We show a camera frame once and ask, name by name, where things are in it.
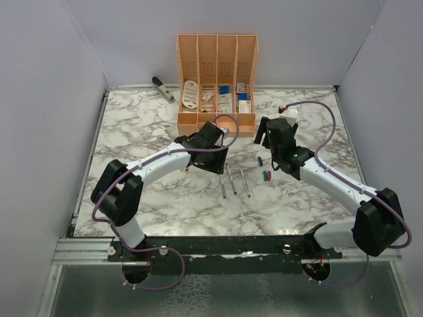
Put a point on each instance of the blue small box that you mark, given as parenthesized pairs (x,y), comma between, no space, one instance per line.
(224,89)

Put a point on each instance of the green white pen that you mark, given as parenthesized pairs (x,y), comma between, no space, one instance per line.
(221,181)

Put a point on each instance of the peach plastic desk organizer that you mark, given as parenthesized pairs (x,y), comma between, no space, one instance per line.
(212,60)

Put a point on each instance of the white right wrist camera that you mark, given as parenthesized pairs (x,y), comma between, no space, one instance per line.
(290,113)

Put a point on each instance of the blue white pen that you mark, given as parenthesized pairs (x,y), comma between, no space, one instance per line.
(231,180)

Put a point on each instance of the white red labelled box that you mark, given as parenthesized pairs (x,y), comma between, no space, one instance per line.
(245,107)

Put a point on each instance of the grey black stapler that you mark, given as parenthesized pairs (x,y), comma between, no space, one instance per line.
(162,90)

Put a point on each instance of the white oval label card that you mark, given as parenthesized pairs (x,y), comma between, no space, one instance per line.
(190,94)

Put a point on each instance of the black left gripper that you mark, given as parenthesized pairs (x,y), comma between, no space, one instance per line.
(217,166)

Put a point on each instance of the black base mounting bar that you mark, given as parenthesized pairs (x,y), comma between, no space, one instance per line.
(221,255)

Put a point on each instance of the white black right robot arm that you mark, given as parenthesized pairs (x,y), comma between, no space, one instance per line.
(377,214)

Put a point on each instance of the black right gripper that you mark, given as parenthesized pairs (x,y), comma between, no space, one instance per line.
(265,120)

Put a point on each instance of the pink tipped white pen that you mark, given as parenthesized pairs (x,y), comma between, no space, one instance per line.
(245,183)

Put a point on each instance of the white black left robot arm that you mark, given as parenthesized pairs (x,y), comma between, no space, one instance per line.
(117,194)

